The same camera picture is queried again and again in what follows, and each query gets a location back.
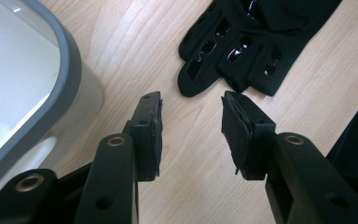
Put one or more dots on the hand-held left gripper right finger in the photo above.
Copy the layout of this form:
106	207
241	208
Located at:
239	140

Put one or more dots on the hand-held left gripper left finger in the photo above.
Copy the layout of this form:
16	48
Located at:
147	140

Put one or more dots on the black glove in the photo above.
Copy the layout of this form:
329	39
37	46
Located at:
245	46

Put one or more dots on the white basin with grey rim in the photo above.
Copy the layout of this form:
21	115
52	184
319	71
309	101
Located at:
18	71

